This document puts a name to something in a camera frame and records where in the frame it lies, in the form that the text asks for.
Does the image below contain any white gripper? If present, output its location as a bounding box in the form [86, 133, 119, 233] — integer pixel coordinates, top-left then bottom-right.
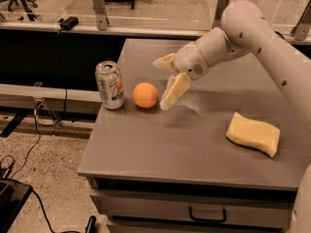
[153, 42, 209, 111]

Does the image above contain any orange fruit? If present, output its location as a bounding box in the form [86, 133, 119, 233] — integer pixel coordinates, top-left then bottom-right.
[132, 83, 158, 109]

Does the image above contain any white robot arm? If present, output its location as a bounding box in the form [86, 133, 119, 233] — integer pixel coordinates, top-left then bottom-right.
[154, 0, 311, 233]

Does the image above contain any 7up soda can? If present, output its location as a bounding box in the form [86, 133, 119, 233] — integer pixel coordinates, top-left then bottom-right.
[95, 61, 124, 110]

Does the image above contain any yellow sponge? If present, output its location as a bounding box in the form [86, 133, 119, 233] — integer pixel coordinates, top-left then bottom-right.
[225, 113, 280, 157]

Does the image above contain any black power adapter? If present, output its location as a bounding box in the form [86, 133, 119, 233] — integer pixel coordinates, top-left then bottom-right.
[60, 17, 79, 31]

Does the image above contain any black box on floor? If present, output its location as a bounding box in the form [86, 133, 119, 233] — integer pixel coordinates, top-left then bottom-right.
[0, 180, 33, 233]

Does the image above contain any right metal bracket post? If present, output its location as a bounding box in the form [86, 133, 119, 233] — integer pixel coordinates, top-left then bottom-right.
[212, 0, 230, 28]

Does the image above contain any metal bracket post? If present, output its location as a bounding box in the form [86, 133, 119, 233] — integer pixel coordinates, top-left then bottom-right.
[212, 0, 230, 28]
[92, 0, 109, 30]

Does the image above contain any left metal bracket post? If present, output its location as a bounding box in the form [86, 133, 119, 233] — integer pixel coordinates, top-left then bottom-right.
[92, 0, 109, 30]

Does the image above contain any grey metal rail beam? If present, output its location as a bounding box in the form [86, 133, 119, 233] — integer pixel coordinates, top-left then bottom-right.
[0, 83, 101, 115]

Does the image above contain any grey drawer with handle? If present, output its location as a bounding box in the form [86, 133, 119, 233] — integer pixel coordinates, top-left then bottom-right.
[90, 189, 293, 232]

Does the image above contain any black floor cable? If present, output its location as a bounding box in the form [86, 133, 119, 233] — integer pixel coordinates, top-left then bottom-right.
[0, 87, 90, 233]

